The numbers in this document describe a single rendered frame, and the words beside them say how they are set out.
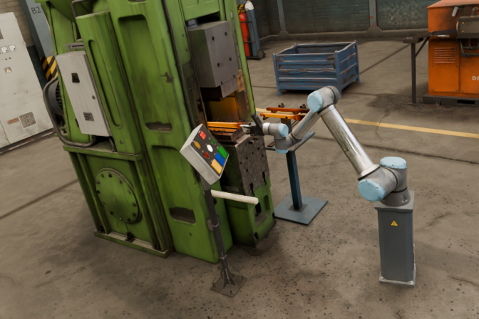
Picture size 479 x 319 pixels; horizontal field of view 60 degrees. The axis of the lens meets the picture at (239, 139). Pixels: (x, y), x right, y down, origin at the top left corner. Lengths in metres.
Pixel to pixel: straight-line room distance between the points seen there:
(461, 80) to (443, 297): 3.50
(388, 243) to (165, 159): 1.68
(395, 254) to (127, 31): 2.30
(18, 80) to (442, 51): 6.41
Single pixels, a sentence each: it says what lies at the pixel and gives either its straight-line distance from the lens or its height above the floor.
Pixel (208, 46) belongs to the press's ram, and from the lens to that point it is 2.84.
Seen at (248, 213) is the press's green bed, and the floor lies 0.32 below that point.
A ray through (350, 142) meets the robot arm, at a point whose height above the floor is 1.04.
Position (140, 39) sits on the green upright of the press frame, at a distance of 2.95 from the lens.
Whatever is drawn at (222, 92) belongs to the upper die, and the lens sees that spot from 2.95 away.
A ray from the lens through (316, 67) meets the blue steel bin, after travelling 6.71.
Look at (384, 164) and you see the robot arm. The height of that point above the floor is 0.87.
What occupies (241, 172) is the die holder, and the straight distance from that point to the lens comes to 3.11.
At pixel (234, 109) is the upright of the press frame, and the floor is 1.05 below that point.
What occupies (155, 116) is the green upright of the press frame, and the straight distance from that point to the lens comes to 3.08.
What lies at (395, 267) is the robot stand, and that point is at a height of 0.14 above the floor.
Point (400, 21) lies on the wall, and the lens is 10.51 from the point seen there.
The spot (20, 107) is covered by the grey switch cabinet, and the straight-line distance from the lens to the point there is 7.84.
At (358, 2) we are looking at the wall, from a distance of 10.89.
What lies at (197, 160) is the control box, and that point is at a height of 1.09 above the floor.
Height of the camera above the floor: 2.08
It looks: 22 degrees down
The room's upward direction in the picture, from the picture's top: 11 degrees counter-clockwise
